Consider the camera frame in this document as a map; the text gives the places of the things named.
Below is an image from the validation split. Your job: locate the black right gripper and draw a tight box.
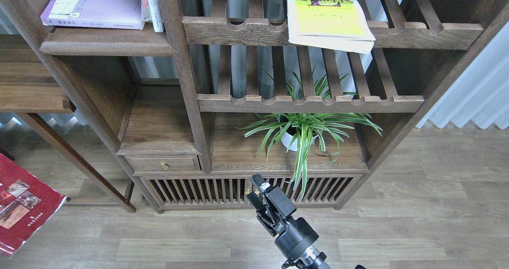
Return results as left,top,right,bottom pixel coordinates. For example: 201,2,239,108
247,174,319,259

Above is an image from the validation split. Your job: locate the red book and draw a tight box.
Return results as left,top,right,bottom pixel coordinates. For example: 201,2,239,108
0,155,67,259

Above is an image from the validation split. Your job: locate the white lavender book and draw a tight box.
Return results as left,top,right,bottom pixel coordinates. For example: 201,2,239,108
40,0,145,30

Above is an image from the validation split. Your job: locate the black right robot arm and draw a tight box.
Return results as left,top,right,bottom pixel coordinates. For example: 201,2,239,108
247,174,330,269

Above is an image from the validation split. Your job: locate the white plant pot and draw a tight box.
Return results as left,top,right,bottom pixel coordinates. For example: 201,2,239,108
280,126,318,151

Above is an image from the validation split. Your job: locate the green spider plant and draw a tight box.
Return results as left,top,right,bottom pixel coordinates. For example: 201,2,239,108
237,64,383,200

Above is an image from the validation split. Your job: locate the brass drawer knob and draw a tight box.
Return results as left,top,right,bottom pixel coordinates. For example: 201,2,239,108
160,161,169,170

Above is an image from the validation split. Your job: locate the dark wooden bookshelf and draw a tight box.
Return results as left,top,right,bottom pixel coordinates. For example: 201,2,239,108
1,0,508,212

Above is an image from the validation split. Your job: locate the yellow green book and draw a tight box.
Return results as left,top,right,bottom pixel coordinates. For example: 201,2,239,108
286,0,376,54

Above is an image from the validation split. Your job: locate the white upright book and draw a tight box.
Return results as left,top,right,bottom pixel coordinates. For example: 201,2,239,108
141,0,164,33

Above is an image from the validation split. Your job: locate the white curtain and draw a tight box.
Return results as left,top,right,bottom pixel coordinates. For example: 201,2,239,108
417,23,509,129

